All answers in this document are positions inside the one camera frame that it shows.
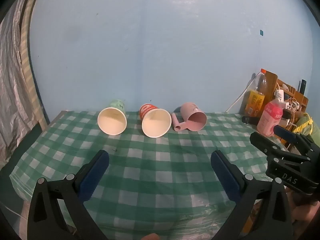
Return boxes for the small black device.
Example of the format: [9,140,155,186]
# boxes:
[242,116,261,126]

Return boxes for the green paper cup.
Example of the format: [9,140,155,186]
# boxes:
[97,99,127,136]

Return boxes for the yellow drink bottle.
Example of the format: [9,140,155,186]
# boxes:
[244,90,265,118]

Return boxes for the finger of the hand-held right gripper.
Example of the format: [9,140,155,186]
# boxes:
[273,125,316,153]
[250,131,309,163]

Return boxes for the silver foil curtain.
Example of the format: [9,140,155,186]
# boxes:
[0,0,48,167]

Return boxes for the green checked tablecloth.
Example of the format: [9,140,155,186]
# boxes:
[9,109,292,240]

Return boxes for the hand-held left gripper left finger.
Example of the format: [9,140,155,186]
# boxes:
[27,150,110,240]

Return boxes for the clear bottle with orange cap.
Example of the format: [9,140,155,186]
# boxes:
[256,68,269,98]

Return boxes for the red paper cup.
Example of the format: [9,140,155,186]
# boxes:
[139,103,172,138]

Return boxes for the person's right hand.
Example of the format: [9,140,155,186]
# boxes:
[285,189,320,240]

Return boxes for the white power strip with plugs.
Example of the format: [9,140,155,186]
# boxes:
[283,99,301,111]

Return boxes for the wooden desk organizer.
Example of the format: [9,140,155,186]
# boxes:
[264,71,309,114]

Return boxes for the yellow green cloth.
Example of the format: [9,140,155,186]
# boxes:
[291,112,320,146]

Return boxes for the pink plastic cup with handle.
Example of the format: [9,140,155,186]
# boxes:
[171,102,208,132]

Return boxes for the pink drink bottle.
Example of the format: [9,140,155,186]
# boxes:
[257,97,284,137]

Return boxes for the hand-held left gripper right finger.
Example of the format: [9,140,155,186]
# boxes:
[209,150,293,240]

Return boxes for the white cable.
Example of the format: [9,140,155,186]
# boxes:
[225,73,262,113]

